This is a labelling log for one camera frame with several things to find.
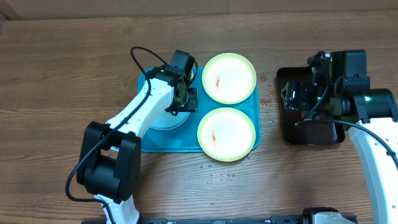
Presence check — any light blue plate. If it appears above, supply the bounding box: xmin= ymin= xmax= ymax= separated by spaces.
xmin=151 ymin=111 xmax=190 ymax=131

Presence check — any yellow-green plate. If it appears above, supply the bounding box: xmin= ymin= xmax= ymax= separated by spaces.
xmin=202 ymin=53 xmax=257 ymax=105
xmin=197 ymin=107 xmax=256 ymax=162

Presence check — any black rectangular tray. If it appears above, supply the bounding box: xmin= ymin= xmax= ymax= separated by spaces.
xmin=275 ymin=67 xmax=345 ymax=145

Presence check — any teal plastic tray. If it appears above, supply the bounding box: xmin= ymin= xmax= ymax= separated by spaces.
xmin=141 ymin=67 xmax=261 ymax=153

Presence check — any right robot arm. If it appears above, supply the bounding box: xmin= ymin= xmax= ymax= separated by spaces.
xmin=276 ymin=50 xmax=397 ymax=223

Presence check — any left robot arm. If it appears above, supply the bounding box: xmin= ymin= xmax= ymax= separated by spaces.
xmin=65 ymin=50 xmax=198 ymax=223

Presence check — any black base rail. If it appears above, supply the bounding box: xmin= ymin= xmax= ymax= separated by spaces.
xmin=138 ymin=215 xmax=305 ymax=224

